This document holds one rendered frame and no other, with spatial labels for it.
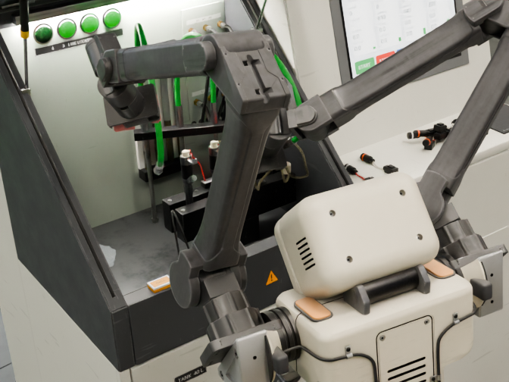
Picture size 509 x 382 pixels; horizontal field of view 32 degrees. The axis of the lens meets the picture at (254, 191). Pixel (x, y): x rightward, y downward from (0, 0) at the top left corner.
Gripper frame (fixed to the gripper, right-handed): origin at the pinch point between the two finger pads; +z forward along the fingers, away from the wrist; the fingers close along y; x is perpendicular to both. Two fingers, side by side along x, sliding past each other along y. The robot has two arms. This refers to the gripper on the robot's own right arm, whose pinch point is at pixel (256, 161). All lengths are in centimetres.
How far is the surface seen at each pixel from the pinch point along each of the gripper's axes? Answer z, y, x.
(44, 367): 84, -22, 49
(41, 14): 18, 49, 36
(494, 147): 34, 3, -76
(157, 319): 20.2, -24.9, 24.6
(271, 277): 27.2, -20.0, -4.5
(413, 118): 46, 19, -61
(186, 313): 22.8, -24.6, 17.6
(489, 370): 91, -53, -84
